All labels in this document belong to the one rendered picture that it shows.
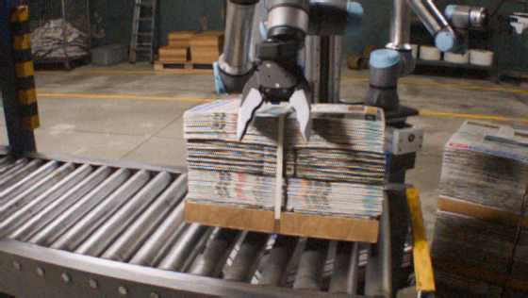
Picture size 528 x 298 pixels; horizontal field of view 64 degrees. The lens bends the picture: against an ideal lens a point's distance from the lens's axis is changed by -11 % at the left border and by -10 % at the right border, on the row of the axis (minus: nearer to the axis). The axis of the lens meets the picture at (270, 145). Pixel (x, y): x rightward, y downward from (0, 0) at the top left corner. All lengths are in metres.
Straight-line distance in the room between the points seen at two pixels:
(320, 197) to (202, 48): 6.61
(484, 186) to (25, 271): 1.29
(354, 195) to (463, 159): 0.72
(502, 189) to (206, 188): 0.96
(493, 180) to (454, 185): 0.13
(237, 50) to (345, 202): 0.77
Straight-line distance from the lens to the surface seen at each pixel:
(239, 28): 1.43
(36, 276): 1.02
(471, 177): 1.53
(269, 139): 0.85
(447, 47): 1.75
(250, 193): 0.88
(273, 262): 0.89
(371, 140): 0.83
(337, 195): 0.85
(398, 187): 1.23
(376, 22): 7.97
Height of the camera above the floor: 1.29
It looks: 19 degrees down
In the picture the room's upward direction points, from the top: straight up
